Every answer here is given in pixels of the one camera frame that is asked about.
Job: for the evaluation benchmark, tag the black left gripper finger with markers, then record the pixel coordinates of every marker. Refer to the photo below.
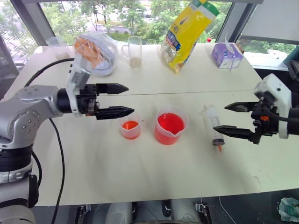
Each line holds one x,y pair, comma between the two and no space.
114,112
112,88

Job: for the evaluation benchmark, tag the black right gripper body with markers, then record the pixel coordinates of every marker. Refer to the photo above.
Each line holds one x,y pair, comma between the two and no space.
264,119

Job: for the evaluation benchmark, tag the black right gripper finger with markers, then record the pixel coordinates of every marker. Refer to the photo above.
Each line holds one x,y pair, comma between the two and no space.
231,131
240,107

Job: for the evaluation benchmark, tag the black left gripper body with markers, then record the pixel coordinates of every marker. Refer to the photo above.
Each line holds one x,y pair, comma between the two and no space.
87,100

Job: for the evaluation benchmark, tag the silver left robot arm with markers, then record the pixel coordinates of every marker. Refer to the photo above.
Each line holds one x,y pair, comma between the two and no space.
22,112

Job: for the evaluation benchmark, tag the clear plastic syringe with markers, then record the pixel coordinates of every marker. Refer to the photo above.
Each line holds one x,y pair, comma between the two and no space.
213,121

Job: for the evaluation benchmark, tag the small beaker orange liquid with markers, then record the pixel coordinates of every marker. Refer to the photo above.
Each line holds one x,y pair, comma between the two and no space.
130,127

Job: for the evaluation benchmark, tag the large beaker red liquid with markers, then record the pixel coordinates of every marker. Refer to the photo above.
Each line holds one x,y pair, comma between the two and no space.
171,124

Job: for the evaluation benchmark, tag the clear plastic measuring cup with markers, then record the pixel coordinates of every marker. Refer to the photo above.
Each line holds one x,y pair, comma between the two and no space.
58,46

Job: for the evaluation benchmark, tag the clear bag with orange contents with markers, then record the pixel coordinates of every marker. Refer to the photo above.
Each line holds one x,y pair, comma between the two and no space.
98,54

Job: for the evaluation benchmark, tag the tall clear glass mug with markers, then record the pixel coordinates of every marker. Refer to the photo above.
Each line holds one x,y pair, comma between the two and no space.
133,53

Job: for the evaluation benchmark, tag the purple tissue pack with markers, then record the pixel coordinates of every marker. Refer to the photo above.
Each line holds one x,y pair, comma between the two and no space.
226,54

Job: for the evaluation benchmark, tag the red bottle cap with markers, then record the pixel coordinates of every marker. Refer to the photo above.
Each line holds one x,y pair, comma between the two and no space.
209,40

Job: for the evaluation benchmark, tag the yellow snack bag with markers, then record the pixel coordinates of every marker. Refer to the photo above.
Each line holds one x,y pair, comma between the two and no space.
187,37

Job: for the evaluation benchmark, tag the grey rounded robot leg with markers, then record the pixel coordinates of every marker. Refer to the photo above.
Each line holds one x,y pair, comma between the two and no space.
118,213
184,211

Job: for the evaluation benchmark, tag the crumpled green white bag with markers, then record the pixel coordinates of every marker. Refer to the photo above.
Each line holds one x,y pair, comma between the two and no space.
288,208

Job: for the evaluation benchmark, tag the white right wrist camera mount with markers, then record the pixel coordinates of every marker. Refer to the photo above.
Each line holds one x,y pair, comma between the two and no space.
278,98

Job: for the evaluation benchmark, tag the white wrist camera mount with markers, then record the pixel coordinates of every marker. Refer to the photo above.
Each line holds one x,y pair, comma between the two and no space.
77,77
278,98

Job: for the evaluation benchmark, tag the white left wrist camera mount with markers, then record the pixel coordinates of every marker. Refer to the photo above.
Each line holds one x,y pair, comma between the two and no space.
77,77

